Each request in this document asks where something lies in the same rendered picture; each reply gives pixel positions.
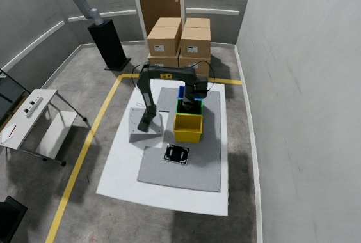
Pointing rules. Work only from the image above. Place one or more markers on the yellow open bin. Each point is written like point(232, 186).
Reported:
point(187, 128)

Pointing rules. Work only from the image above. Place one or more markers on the green bin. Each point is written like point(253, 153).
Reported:
point(199, 112)

